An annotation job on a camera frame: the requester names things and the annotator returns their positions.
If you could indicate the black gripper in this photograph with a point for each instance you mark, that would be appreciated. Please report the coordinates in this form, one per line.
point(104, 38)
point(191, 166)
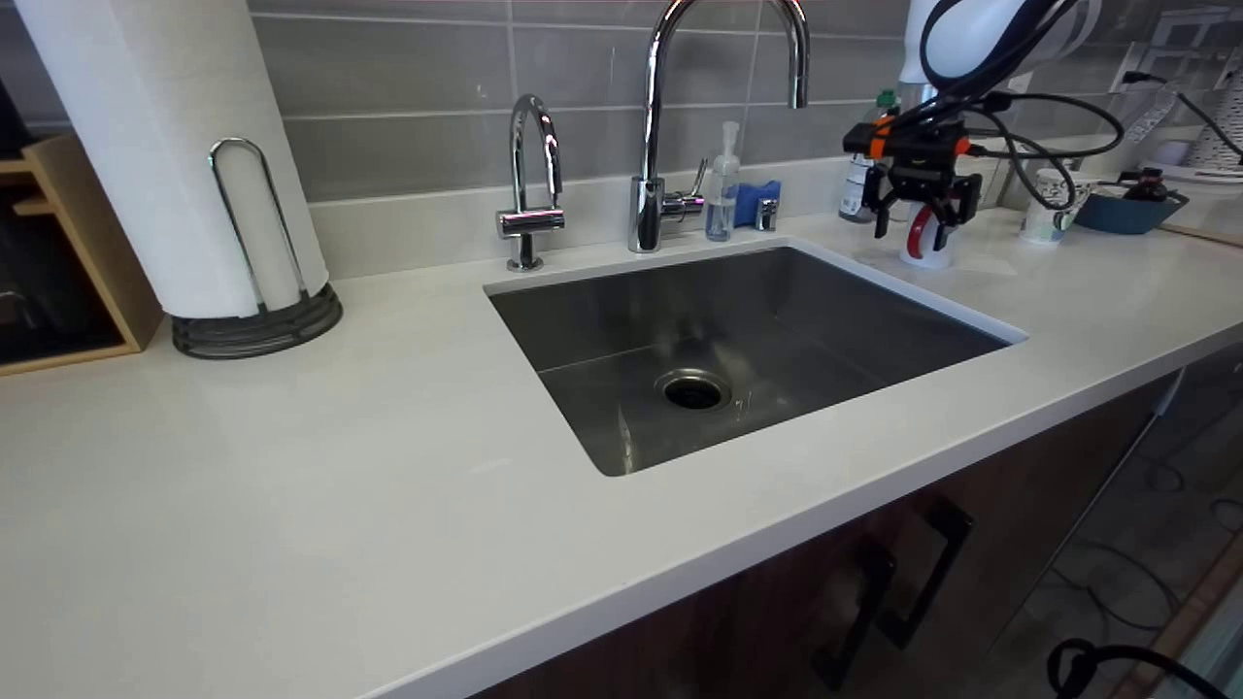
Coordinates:
point(926, 173)

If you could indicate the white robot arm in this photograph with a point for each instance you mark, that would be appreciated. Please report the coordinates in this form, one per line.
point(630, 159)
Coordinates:
point(973, 34)

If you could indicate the white cup with colourful print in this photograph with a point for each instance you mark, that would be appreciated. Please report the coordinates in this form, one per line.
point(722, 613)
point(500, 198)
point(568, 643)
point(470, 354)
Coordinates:
point(1044, 223)

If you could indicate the stainless steel sink basin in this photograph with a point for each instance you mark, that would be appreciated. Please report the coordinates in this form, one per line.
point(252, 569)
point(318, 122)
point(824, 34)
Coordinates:
point(801, 314)

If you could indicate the round metal sink drain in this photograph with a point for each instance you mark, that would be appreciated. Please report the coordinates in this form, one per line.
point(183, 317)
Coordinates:
point(693, 392)

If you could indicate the white labelled bottle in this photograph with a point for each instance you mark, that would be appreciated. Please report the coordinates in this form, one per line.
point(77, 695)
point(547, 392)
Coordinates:
point(856, 188)

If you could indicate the blue sponge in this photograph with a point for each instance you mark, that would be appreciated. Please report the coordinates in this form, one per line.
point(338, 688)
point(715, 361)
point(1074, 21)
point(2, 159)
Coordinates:
point(758, 208)

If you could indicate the dark teal flat device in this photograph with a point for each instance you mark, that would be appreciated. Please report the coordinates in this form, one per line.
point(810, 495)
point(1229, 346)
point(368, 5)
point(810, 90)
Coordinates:
point(1128, 212)

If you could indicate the clear soap dispenser bottle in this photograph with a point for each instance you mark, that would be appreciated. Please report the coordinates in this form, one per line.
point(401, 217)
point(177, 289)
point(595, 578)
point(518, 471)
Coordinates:
point(722, 198)

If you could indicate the tall chrome gooseneck faucet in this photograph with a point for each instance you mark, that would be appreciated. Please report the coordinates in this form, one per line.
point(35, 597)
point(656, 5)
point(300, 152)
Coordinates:
point(647, 198)

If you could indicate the small chrome faucet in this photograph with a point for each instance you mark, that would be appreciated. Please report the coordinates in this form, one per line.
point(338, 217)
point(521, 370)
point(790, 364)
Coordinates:
point(530, 220)

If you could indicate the dark glossy base cabinet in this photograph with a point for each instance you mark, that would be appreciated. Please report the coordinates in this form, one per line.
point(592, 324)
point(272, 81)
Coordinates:
point(779, 622)

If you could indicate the metal paper towel holder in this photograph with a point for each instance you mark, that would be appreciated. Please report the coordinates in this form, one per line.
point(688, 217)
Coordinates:
point(257, 331)

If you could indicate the white paper towel roll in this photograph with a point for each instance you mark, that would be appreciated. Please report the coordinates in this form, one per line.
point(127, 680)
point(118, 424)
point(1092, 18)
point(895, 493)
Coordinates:
point(143, 130)

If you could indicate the wooden box shelf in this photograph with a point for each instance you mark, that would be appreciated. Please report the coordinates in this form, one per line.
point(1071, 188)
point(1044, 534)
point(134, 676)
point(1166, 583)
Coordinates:
point(92, 245)

